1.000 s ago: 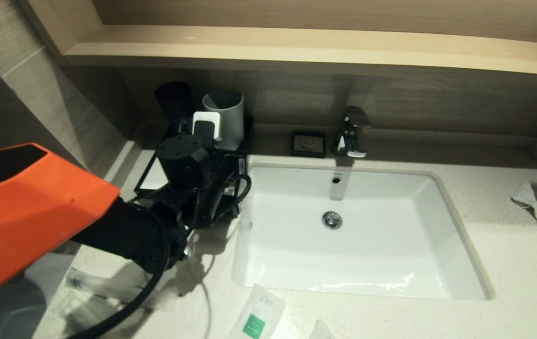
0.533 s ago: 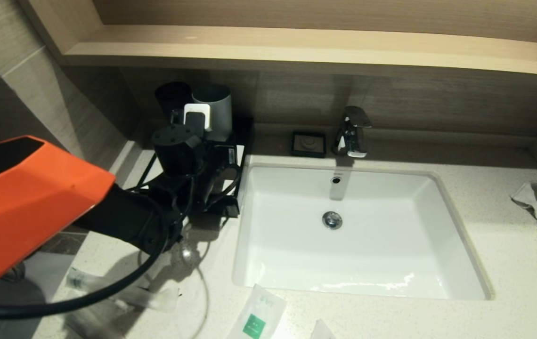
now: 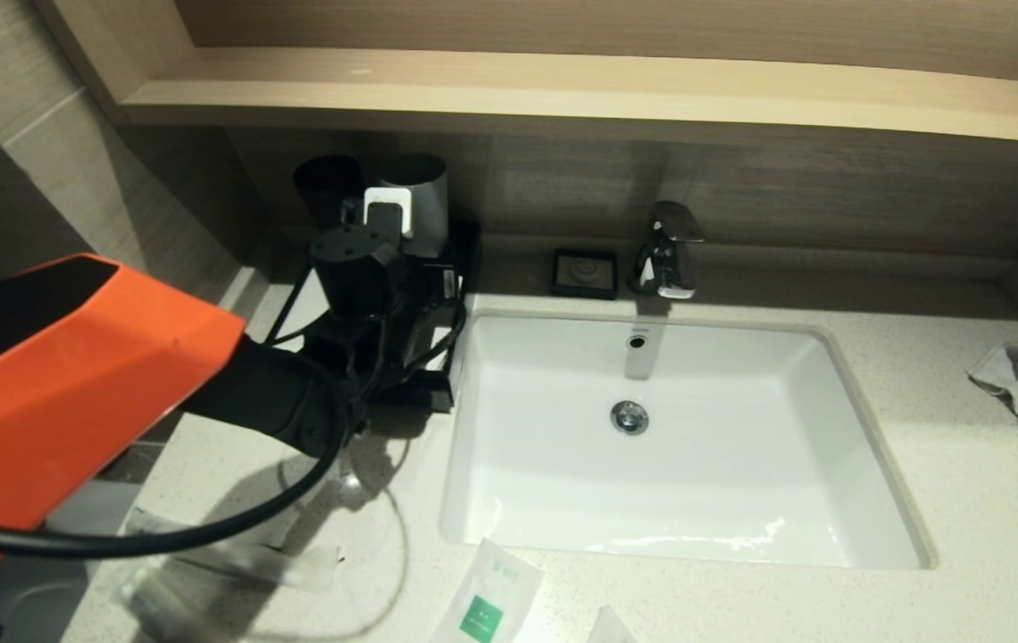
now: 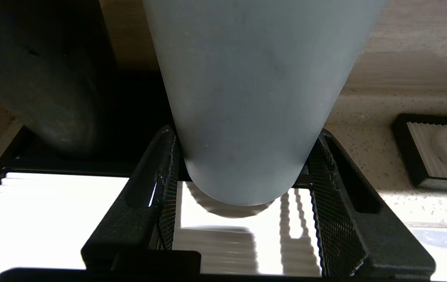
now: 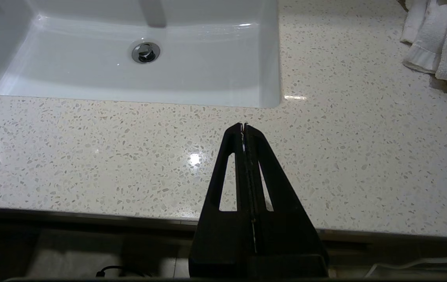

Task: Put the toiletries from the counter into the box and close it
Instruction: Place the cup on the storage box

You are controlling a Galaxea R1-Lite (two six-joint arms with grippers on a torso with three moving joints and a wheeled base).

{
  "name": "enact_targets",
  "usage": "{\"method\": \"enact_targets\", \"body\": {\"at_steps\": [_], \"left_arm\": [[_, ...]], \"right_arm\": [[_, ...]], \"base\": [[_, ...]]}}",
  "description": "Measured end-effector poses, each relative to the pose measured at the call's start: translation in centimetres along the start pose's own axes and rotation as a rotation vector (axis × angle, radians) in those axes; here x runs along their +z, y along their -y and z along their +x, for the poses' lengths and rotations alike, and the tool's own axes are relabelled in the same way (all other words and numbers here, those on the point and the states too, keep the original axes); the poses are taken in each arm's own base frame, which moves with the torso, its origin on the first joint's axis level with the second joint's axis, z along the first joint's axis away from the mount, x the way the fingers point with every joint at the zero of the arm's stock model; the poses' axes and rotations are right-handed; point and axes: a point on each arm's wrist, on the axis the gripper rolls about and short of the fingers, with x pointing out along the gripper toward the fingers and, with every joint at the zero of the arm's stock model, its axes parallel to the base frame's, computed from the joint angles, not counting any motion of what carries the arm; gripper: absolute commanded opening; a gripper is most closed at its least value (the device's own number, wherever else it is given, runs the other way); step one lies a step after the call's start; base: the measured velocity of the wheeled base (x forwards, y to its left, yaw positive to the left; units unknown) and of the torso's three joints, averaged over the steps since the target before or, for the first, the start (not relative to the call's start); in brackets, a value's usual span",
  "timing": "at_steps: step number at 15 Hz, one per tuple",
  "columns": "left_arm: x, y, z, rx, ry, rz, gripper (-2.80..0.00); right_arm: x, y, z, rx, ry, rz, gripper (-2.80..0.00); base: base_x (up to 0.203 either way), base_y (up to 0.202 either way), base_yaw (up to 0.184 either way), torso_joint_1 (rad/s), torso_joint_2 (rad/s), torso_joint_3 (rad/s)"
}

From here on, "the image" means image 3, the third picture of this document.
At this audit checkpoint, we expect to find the grey plastic cup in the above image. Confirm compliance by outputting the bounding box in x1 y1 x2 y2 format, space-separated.
375 154 450 262

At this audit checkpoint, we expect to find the black amenity box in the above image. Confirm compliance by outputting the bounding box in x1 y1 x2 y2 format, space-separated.
268 221 483 413

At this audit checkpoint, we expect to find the black soap dish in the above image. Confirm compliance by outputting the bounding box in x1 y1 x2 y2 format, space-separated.
551 248 619 301

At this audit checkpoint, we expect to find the black cup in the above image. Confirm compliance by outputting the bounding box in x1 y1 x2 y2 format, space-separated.
293 156 369 235

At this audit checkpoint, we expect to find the chrome faucet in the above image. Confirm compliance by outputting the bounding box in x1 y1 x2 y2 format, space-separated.
630 201 705 301

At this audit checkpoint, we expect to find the chrome drain stopper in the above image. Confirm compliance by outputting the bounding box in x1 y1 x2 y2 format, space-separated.
610 401 650 437

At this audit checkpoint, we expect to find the long clear toothbrush packet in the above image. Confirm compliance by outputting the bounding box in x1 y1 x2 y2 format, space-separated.
125 509 345 590

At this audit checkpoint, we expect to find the white sachet with green square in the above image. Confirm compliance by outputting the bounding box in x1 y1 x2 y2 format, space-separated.
427 536 544 643

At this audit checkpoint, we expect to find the white sink basin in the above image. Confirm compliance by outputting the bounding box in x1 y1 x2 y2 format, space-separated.
439 311 937 570

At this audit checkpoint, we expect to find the small plain white sachet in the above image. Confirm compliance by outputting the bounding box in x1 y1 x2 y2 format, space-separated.
585 603 639 643

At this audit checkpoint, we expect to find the clear toothbrush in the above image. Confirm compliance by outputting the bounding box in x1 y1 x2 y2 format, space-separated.
112 558 242 643

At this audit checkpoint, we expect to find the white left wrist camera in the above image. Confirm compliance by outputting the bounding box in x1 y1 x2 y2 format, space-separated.
364 186 416 240

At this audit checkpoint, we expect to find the wooden wall shelf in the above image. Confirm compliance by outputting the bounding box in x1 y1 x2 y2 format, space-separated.
31 0 1018 166

